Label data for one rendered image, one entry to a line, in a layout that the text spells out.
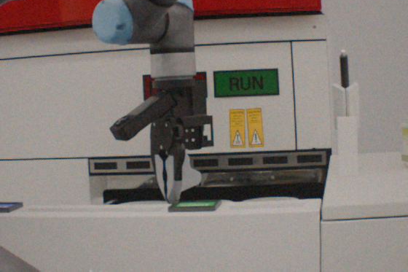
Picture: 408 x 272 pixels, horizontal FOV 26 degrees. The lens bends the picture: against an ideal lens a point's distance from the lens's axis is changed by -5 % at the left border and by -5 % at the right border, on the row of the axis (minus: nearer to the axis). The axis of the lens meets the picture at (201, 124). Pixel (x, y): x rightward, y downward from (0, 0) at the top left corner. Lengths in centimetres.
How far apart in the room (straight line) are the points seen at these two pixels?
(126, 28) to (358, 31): 181
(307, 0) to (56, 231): 71
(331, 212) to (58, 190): 82
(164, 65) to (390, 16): 174
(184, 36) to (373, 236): 60
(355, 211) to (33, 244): 39
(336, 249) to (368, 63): 212
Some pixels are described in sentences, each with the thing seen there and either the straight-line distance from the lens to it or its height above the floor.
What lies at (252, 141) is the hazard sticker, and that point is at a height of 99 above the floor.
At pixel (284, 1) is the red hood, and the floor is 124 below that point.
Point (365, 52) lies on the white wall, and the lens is 314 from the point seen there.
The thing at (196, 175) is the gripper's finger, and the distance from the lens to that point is 154.
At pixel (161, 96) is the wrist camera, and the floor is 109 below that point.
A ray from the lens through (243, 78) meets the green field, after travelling 166.
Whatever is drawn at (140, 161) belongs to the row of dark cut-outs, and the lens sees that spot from 170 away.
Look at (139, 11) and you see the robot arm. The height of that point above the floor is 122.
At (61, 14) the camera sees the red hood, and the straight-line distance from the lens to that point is 168.
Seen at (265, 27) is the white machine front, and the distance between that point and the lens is 166.
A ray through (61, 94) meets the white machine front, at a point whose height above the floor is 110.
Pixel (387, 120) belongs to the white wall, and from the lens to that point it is 314.
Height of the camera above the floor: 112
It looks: 3 degrees down
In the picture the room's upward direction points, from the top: 3 degrees counter-clockwise
